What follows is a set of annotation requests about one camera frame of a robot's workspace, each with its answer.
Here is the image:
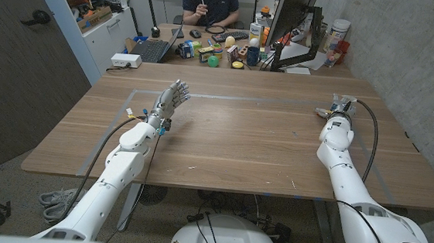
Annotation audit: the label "person in dark polo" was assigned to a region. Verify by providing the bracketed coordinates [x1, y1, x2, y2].
[180, 0, 241, 29]

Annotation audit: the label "grey sneakers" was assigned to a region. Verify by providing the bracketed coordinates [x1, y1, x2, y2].
[36, 184, 87, 228]

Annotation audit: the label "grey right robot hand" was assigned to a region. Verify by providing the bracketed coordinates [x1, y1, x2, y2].
[314, 91, 358, 122]

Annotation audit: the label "black keyboard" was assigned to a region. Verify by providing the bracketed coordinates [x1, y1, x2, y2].
[211, 28, 251, 46]

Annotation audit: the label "white shelf cabinet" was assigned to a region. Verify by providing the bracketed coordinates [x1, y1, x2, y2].
[18, 0, 141, 89]

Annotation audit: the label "white power strip box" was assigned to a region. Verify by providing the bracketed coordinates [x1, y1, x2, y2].
[110, 52, 144, 70]

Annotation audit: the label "black laptop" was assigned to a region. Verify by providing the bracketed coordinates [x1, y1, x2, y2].
[129, 20, 184, 66]

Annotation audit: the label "white cylindrical canister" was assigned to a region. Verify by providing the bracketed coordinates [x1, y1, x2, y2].
[323, 18, 352, 55]

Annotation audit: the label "blue small box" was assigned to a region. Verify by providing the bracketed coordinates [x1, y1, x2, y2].
[176, 42, 196, 60]

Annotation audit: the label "white paper sheet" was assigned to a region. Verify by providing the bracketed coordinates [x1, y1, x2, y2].
[279, 39, 330, 72]

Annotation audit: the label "white milk carton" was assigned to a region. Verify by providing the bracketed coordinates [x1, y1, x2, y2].
[248, 22, 265, 47]

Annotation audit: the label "dark blue mug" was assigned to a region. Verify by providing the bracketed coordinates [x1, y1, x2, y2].
[244, 46, 261, 67]

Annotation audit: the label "black cable ring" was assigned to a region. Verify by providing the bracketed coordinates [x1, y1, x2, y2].
[203, 23, 227, 36]

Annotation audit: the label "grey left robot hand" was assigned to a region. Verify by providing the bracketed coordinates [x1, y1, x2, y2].
[146, 77, 192, 132]

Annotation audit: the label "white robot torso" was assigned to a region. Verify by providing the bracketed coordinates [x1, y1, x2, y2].
[168, 210, 283, 243]

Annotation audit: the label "black computer monitor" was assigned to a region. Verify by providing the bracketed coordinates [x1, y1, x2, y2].
[264, 0, 320, 51]

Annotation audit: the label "cardboard box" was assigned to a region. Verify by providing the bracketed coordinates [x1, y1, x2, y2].
[76, 3, 114, 37]

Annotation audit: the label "red cup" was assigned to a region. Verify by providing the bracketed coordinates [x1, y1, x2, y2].
[334, 39, 351, 66]

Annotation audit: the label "black door handle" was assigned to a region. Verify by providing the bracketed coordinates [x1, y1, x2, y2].
[20, 8, 53, 29]

